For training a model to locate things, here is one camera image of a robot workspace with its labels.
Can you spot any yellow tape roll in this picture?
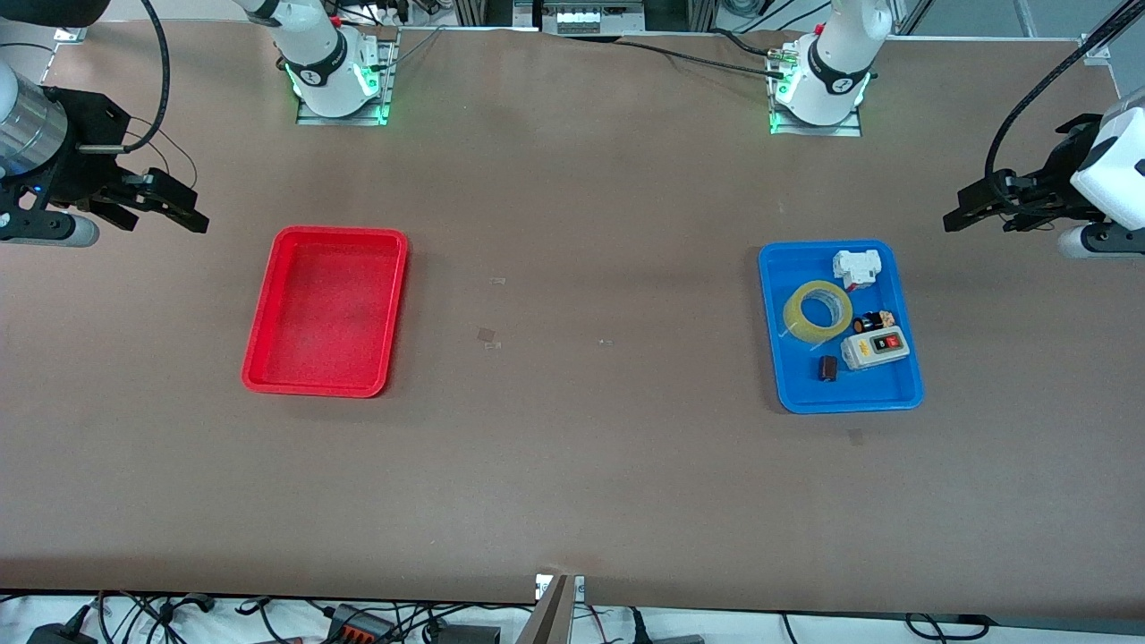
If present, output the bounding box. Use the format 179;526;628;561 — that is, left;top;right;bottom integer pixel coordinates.
783;279;853;343

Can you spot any white electrical plug block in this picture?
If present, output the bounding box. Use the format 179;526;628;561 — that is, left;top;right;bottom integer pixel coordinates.
832;249;883;292

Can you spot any red plastic tray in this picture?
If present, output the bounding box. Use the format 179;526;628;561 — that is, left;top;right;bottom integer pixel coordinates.
241;225;410;399

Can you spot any blue plastic tray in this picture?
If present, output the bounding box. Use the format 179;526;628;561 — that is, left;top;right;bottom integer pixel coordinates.
759;240;924;415

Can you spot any black power adapter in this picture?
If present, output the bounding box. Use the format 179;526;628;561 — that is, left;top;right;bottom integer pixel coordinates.
27;605;99;644

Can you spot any orange and black power strip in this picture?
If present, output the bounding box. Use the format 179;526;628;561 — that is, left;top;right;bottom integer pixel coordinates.
324;605;401;644

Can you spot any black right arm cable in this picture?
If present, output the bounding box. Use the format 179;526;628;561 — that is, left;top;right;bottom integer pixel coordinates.
123;0;199;189

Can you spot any grey push-button switch box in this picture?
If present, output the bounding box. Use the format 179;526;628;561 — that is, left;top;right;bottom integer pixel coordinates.
841;326;911;371

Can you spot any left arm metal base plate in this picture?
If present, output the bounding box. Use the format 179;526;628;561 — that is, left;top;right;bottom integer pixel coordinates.
769;45;864;137

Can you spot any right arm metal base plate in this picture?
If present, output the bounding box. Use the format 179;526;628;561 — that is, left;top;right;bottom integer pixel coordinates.
295;27;396;126

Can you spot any black cable on table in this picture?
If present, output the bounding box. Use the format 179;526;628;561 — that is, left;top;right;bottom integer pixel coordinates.
617;29;790;78

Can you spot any black looped floor cable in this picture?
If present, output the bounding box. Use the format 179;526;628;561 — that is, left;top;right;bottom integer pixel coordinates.
903;612;996;641

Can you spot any aluminium frame with white device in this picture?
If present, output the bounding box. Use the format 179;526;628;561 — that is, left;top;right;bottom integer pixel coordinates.
452;0;717;37

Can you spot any metal table edge bracket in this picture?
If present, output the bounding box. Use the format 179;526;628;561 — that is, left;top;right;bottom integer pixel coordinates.
517;572;587;644

